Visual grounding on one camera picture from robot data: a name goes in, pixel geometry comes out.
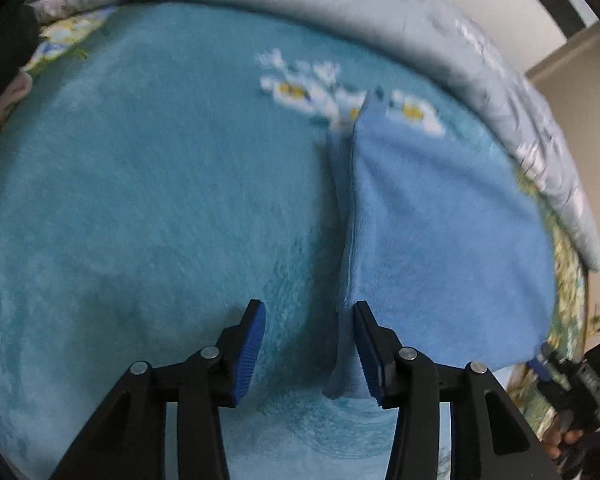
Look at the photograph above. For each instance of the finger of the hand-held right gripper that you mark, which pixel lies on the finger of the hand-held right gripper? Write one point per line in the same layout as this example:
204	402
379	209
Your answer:
539	366

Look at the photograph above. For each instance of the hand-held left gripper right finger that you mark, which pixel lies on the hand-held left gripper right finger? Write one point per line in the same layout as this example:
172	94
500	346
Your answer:
367	355

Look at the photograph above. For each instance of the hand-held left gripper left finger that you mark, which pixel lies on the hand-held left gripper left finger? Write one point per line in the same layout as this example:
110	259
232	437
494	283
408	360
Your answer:
247	355

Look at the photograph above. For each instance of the blue fleece sweatshirt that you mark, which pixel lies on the blue fleece sweatshirt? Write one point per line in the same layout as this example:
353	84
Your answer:
430	235

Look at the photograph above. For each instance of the person's right hand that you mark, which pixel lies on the person's right hand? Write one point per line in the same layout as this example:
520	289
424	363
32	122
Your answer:
562	437

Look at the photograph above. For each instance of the teal floral blanket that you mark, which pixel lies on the teal floral blanket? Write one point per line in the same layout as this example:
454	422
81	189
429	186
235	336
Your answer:
155	185

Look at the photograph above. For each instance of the pink cloth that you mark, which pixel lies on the pink cloth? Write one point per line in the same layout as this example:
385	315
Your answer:
10	97

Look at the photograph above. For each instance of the grey-blue floral quilt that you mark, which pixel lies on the grey-blue floral quilt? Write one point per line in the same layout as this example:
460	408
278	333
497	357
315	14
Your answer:
330	5

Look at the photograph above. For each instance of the white wardrobe with black stripe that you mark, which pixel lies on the white wardrobe with black stripe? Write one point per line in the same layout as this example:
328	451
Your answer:
505	10

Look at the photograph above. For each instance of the dark cloth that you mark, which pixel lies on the dark cloth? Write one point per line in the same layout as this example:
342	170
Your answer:
10	50

